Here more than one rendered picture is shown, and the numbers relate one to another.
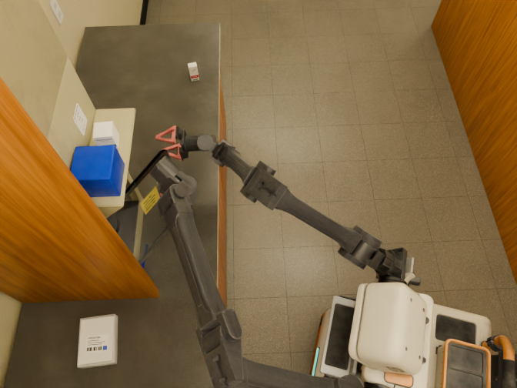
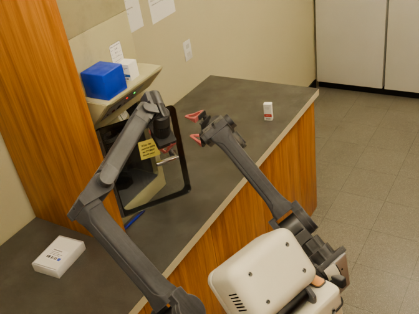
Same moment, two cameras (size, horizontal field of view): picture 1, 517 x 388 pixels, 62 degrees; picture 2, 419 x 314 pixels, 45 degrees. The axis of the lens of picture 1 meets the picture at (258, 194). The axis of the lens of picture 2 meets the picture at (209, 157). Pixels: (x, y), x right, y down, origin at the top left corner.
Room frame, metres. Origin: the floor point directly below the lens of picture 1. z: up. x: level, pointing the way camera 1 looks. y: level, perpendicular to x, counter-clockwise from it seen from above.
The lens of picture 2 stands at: (-0.50, -0.80, 2.21)
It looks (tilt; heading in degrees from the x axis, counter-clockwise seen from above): 33 degrees down; 37
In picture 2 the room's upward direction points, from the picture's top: 9 degrees counter-clockwise
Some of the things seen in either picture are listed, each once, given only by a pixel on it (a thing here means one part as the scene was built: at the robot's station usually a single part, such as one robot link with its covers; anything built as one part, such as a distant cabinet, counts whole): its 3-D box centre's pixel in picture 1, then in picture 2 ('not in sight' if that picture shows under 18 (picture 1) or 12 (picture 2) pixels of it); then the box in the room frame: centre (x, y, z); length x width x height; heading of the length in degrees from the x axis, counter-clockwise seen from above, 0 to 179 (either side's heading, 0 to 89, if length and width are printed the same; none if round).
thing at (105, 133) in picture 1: (106, 135); (128, 69); (0.71, 0.41, 1.54); 0.05 x 0.05 x 0.06; 5
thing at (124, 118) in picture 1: (114, 163); (126, 95); (0.67, 0.41, 1.46); 0.32 x 0.12 x 0.10; 1
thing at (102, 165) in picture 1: (98, 172); (104, 80); (0.59, 0.40, 1.55); 0.10 x 0.10 x 0.09; 1
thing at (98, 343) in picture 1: (98, 340); (59, 256); (0.28, 0.56, 0.96); 0.16 x 0.12 x 0.04; 6
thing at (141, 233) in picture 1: (149, 213); (146, 163); (0.65, 0.37, 1.19); 0.30 x 0.01 x 0.40; 146
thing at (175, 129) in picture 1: (169, 138); (195, 120); (0.91, 0.31, 1.24); 0.09 x 0.07 x 0.07; 90
